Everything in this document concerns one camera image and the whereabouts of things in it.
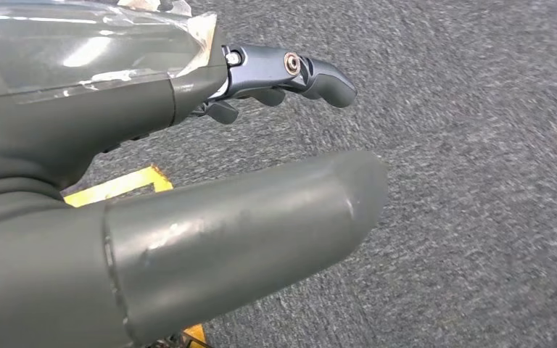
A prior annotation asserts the yellow floor tape square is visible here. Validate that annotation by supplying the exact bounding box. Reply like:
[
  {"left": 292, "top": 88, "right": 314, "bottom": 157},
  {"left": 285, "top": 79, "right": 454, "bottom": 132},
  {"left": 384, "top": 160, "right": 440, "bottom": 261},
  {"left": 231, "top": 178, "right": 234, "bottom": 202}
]
[{"left": 62, "top": 165, "right": 208, "bottom": 348}]

